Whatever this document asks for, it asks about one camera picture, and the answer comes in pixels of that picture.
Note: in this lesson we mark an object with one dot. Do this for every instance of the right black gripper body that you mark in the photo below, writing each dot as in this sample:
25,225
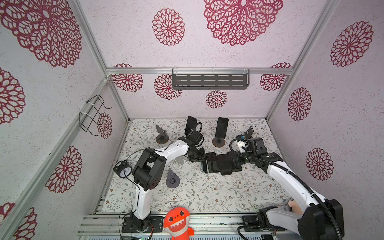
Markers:
244,158

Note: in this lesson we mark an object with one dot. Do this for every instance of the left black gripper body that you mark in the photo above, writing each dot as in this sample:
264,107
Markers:
197,155

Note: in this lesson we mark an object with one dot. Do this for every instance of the phone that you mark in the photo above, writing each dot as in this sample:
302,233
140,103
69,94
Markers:
190,125
235,165
221,128
211,162
205,167
224,165

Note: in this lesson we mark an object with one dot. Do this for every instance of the black stand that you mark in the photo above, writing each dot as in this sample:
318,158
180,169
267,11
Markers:
248,134

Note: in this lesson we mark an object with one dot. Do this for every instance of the wooden round stand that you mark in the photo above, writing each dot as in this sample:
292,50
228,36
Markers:
218,142
162,137

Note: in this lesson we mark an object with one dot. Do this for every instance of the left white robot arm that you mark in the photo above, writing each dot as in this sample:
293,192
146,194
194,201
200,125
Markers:
148,172

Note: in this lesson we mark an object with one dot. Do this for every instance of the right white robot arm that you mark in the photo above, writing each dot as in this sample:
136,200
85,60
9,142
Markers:
317,218

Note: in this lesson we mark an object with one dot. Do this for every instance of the white phone stand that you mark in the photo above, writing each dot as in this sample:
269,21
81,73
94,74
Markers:
183,164

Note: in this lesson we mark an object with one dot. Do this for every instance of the grey round stand front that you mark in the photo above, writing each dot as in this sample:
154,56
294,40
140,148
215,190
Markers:
173,180

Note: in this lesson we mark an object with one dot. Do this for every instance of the red shark plush toy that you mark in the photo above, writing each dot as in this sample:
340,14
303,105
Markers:
176,223

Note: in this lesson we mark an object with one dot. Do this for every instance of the small black alarm clock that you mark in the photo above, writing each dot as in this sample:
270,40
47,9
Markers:
122,169

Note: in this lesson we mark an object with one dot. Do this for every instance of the boy doll plush toy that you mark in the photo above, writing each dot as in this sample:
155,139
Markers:
295,207

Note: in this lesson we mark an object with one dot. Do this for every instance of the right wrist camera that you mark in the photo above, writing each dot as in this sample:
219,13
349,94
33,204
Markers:
242,144

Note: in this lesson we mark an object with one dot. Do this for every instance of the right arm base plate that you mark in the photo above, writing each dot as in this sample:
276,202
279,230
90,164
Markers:
255,222

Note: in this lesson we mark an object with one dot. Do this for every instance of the grey wall shelf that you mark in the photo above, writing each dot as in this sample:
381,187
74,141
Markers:
209,81

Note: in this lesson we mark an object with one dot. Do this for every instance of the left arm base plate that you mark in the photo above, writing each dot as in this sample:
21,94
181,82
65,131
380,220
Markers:
151,224

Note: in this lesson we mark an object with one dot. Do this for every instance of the black wire wall rack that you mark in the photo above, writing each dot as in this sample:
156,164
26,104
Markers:
96,121

